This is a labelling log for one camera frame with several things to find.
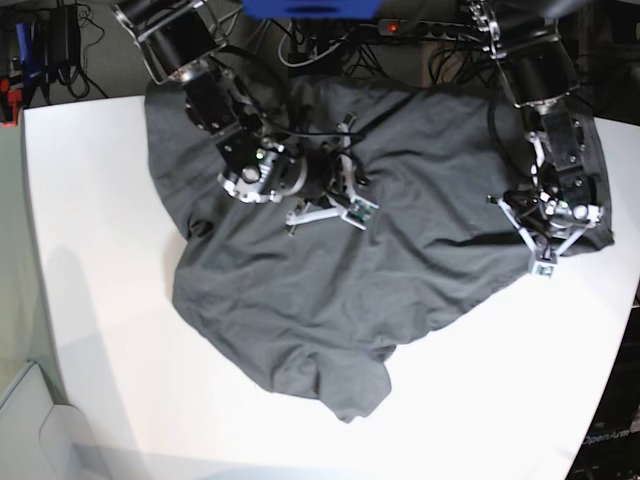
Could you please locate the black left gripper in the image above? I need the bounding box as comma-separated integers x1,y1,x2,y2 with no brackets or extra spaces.
519,204,595,245

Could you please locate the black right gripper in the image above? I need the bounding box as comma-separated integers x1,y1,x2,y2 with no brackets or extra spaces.
295,143,349,205

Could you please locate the dark grey t-shirt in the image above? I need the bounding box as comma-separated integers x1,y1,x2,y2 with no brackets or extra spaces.
144,77,616,424

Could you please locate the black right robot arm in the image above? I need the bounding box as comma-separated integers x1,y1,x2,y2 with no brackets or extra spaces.
112,1,355,207

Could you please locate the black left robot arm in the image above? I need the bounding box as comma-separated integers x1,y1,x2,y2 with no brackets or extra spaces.
468,1,603,247

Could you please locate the black power strip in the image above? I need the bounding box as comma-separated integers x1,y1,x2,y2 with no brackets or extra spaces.
377,19,485,43

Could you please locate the blue box overhead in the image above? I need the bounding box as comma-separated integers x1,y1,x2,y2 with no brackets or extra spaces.
242,0,381,19

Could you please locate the blue orange clamp tool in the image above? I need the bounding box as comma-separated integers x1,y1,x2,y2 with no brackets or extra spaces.
1,22,34,128

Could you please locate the grey bin corner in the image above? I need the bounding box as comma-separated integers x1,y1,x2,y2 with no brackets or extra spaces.
1,362,96,479

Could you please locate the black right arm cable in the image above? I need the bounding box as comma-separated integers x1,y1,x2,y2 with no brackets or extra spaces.
209,44,366,146

